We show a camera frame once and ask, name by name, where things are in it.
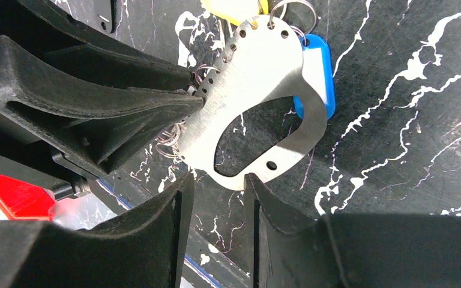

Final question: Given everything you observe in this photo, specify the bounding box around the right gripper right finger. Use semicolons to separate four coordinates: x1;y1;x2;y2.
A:
244;173;461;287

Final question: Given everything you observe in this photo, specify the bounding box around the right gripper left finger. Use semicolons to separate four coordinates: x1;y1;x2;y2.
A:
0;175;194;287

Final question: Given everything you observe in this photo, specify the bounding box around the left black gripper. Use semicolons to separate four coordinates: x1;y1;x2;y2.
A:
0;1;203;179

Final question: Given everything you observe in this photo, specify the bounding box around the yellow key tag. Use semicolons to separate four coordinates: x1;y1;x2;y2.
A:
201;0;269;26

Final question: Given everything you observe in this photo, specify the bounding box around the blue tag on plate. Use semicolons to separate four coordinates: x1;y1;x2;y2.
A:
300;34;336;119

